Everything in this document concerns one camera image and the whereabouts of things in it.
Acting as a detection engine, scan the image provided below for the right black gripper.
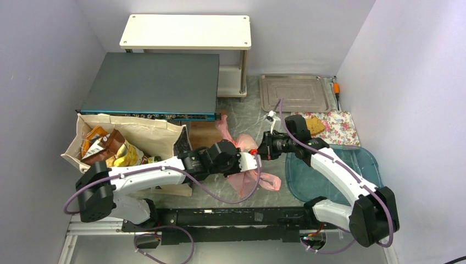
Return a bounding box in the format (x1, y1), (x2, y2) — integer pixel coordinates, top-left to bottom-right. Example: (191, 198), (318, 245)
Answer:
(257, 130), (297, 160)

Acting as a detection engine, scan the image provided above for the pink plastic grocery bag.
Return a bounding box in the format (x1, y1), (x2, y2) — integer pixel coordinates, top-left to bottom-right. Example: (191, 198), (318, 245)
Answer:
(215, 114), (281, 199)

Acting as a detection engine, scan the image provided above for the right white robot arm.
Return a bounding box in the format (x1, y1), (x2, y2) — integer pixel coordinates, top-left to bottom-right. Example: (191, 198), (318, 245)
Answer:
(258, 115), (400, 248)

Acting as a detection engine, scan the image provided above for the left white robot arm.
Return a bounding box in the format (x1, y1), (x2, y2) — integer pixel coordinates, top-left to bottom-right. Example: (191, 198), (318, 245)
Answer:
(76, 140), (249, 231)

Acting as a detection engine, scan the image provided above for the brown bread slice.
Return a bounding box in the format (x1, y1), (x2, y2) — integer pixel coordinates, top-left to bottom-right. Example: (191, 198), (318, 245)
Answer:
(305, 116), (325, 136)

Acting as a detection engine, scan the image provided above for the teal plastic tray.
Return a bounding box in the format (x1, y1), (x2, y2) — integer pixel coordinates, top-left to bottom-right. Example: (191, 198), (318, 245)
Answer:
(286, 144), (384, 206)

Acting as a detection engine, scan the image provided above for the silver metal tray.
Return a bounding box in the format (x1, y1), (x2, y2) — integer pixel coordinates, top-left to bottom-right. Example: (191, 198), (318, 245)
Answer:
(259, 74), (332, 113)

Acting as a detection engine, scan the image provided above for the beige canvas tote bag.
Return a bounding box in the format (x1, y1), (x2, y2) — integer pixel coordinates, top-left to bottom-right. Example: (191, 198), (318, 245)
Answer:
(61, 114), (192, 173)

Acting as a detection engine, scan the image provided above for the floral cloth mat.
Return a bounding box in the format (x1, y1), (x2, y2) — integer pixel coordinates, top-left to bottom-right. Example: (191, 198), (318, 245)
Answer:
(293, 111), (360, 146)

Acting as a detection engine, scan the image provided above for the yellow snack packet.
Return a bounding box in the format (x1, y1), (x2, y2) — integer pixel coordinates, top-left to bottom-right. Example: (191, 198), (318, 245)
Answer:
(106, 142), (147, 167)

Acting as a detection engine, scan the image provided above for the brown snack packet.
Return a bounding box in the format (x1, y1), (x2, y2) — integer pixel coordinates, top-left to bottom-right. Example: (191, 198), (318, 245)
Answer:
(81, 129), (126, 166)

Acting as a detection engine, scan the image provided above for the orange snack packet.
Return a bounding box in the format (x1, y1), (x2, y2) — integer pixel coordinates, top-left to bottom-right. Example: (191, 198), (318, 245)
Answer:
(81, 125), (108, 157)

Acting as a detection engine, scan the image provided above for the white two-tier shelf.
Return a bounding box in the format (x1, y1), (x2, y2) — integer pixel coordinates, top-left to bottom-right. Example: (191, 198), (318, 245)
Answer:
(119, 14), (252, 99)

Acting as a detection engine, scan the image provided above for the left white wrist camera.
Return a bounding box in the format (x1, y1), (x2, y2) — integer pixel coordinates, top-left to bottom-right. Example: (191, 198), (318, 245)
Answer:
(238, 149), (262, 172)

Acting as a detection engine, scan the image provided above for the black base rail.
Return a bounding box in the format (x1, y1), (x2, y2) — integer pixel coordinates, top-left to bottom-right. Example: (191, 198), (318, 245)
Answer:
(121, 207), (329, 245)

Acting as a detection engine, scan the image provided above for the dark blue network switch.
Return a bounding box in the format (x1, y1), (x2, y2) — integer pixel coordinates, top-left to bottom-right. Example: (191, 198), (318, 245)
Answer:
(78, 52), (221, 121)

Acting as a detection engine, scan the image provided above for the orange handled screwdriver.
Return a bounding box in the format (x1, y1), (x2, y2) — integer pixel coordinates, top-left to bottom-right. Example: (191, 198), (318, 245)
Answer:
(333, 82), (340, 111)

